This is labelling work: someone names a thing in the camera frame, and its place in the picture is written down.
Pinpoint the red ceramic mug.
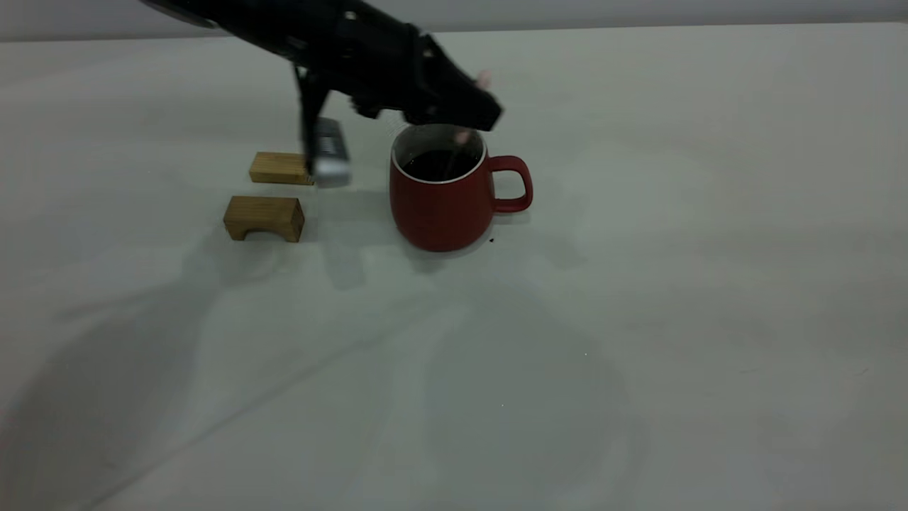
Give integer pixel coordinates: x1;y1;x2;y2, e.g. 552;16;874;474
389;124;534;253

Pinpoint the arched wooden block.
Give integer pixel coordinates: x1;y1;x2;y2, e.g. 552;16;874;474
223;196;306;243

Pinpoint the black coffee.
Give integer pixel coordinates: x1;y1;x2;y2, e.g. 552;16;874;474
402;148;482;182

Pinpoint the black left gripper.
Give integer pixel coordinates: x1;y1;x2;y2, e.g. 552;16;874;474
332;11;504;133

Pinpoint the flat wooden block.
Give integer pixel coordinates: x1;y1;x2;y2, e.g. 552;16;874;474
249;152;317;187

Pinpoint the pink handled metal spoon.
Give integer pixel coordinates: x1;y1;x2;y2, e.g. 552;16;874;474
441;69;493;179

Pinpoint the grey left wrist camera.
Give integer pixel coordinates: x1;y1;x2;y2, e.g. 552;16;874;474
294;64;353;189

